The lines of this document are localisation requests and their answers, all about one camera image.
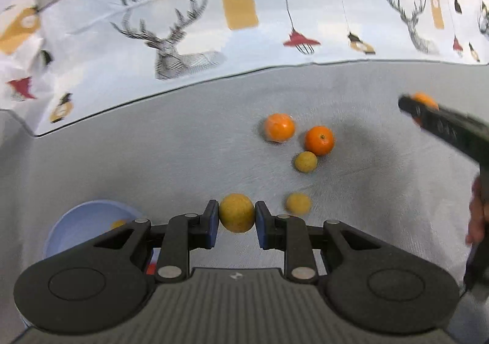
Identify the person's right hand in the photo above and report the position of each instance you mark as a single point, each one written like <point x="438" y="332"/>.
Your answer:
<point x="478" y="215"/>

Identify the printed deer tablecloth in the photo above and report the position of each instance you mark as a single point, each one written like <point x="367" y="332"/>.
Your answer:
<point x="65" y="60"/>

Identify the longan in plate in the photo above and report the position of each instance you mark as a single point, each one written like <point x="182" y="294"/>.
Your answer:
<point x="117" y="224"/>

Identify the orange tangerine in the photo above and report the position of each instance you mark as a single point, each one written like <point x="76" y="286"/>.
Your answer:
<point x="427" y="101"/>
<point x="279" y="127"/>
<point x="319" y="140"/>

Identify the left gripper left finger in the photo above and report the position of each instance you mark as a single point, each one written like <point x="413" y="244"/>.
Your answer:
<point x="183" y="234"/>

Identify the blue round plate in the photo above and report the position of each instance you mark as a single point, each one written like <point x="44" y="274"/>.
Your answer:
<point x="84" y="222"/>

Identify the red cherry tomato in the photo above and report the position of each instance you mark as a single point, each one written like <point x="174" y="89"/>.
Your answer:
<point x="151" y="269"/>

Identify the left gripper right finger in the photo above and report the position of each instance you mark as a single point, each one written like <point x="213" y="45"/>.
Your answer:
<point x="289" y="235"/>

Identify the brown longan fruit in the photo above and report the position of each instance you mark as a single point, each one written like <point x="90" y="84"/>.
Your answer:
<point x="237" y="213"/>
<point x="298" y="203"/>
<point x="306" y="162"/>

